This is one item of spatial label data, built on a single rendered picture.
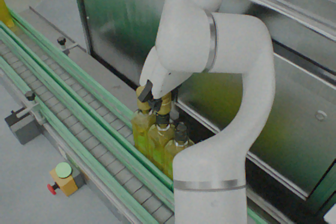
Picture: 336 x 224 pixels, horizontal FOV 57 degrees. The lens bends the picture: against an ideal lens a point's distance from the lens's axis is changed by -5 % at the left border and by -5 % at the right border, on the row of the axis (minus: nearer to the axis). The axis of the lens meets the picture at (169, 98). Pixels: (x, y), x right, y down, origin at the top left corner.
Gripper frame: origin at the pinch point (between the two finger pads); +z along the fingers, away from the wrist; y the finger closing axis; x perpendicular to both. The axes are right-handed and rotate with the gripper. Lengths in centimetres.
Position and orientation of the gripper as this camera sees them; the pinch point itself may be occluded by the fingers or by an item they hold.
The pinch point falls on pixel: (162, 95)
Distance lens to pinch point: 64.4
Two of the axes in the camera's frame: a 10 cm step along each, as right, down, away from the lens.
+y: -7.2, 5.1, -4.7
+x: 6.7, 6.9, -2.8
